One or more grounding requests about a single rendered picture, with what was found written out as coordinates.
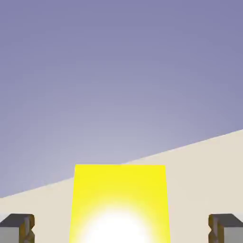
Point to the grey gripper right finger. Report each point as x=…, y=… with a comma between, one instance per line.
x=227, y=227

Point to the small yellow cube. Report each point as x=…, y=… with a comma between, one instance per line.
x=119, y=199

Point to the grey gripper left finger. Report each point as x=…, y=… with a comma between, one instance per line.
x=15, y=227

